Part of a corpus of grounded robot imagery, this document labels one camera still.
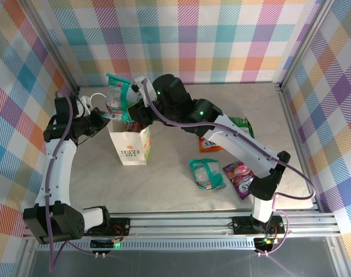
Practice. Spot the teal snack packet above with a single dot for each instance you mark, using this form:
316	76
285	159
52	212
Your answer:
205	173
119	98

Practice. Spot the illustrated white paper bag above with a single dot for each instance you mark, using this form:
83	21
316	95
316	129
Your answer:
129	150

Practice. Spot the green snack packet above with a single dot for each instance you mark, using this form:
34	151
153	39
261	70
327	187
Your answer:
242	122

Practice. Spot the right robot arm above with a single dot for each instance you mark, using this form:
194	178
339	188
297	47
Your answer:
244	147

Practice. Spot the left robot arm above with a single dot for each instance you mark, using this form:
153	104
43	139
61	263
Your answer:
57	173

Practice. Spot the orange Fox's candy packet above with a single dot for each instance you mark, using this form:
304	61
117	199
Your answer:
208	145

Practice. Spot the black controller box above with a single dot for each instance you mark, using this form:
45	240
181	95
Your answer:
102	245
263	245

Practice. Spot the perforated metal strip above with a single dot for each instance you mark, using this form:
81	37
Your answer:
178	246

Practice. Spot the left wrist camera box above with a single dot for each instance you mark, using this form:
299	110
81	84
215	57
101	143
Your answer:
83	104

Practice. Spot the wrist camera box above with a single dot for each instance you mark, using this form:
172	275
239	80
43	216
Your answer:
139	85
83	104

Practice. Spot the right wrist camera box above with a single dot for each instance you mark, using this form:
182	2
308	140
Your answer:
139	85

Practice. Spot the aluminium frame post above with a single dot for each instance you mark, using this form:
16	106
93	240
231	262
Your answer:
306	43
55	43

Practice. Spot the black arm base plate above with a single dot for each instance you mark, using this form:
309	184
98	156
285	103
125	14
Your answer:
120	226
242	226

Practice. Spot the aluminium mounting rail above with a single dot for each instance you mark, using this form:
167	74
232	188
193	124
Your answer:
178	225

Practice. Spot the aluminium side rail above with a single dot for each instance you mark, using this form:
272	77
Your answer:
294	130

